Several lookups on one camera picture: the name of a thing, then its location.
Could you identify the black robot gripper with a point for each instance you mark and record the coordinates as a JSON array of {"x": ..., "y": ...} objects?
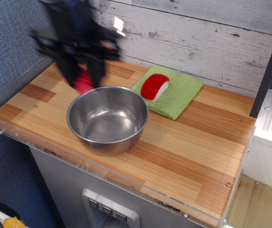
[{"x": 74, "y": 34}]

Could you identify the red handled metal spoon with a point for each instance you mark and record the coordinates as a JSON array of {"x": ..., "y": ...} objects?
[{"x": 83, "y": 82}]

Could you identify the stainless steel pot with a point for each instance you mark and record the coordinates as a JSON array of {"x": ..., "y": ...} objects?
[{"x": 108, "y": 120}]

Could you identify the red white toy sushi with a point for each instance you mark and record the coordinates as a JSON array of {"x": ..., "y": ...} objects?
[{"x": 154, "y": 87}]

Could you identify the grey toy fridge cabinet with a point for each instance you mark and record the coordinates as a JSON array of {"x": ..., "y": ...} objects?
[{"x": 66, "y": 182}]

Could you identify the clear acrylic table guard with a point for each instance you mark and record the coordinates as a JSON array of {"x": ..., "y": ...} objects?
[{"x": 182, "y": 164}]

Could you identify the silver dispenser button panel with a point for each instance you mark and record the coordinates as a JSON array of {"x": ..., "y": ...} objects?
[{"x": 103, "y": 212}]

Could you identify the white toy sink unit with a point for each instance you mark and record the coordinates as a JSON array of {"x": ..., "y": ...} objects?
[{"x": 257, "y": 162}]

